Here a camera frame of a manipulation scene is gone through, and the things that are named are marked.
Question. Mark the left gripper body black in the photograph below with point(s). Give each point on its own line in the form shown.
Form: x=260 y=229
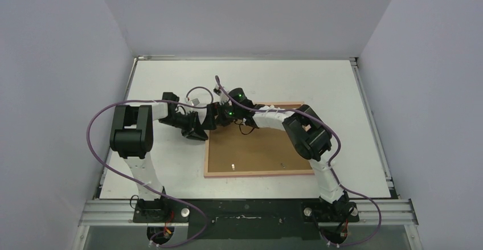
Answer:
x=180 y=121

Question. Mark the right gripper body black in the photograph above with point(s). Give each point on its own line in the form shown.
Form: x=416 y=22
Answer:
x=219 y=114

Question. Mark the brown frame backing board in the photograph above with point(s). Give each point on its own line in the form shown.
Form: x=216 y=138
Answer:
x=256 y=150

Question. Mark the light wooden picture frame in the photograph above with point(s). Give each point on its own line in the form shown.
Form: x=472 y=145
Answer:
x=245 y=174

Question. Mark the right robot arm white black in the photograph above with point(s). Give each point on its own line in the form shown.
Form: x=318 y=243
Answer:
x=310 y=138

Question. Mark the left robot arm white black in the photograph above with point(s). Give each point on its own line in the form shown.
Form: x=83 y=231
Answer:
x=132 y=137

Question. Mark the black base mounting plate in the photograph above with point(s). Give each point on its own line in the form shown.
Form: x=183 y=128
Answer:
x=169 y=221

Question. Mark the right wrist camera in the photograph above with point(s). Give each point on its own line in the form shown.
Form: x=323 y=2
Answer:
x=223 y=98

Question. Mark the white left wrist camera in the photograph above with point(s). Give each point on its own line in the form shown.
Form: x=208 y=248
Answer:
x=193 y=102

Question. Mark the aluminium rail front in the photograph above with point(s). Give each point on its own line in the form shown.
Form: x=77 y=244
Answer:
x=391 y=212

